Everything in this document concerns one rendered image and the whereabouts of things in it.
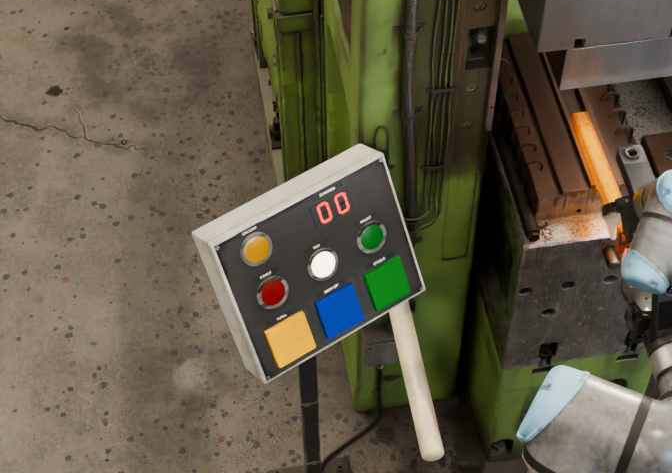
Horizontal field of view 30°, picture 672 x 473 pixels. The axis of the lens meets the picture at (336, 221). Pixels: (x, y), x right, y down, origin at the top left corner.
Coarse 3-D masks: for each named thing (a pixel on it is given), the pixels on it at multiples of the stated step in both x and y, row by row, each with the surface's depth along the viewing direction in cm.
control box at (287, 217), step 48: (288, 192) 208; (336, 192) 208; (384, 192) 213; (240, 240) 202; (288, 240) 206; (336, 240) 210; (384, 240) 215; (240, 288) 204; (288, 288) 208; (336, 288) 213; (240, 336) 210; (336, 336) 216
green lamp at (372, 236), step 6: (366, 228) 212; (372, 228) 213; (378, 228) 214; (366, 234) 213; (372, 234) 213; (378, 234) 214; (366, 240) 213; (372, 240) 214; (378, 240) 214; (366, 246) 213; (372, 246) 214
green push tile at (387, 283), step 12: (384, 264) 216; (396, 264) 217; (372, 276) 215; (384, 276) 216; (396, 276) 218; (372, 288) 216; (384, 288) 217; (396, 288) 218; (408, 288) 220; (372, 300) 217; (384, 300) 218; (396, 300) 219
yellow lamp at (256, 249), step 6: (252, 240) 202; (258, 240) 203; (264, 240) 203; (246, 246) 202; (252, 246) 202; (258, 246) 203; (264, 246) 204; (246, 252) 202; (252, 252) 203; (258, 252) 203; (264, 252) 204; (252, 258) 203; (258, 258) 204
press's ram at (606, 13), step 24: (528, 0) 202; (552, 0) 192; (576, 0) 193; (600, 0) 194; (624, 0) 195; (648, 0) 196; (528, 24) 204; (552, 24) 196; (576, 24) 197; (600, 24) 198; (624, 24) 199; (648, 24) 200; (552, 48) 201
